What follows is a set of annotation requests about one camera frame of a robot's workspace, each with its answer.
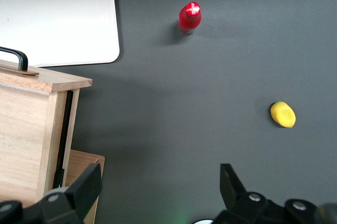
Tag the red bottle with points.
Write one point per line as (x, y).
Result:
(189, 21)

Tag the wooden drawer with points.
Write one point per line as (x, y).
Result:
(23, 129)

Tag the yellow toy lemon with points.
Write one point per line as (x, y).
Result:
(283, 114)

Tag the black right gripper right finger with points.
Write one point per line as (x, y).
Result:
(237, 200)

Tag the cream plastic tray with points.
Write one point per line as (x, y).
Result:
(52, 18)

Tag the wooden drawer cabinet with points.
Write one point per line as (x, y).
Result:
(79, 163)

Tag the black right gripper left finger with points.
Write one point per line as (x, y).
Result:
(79, 189)

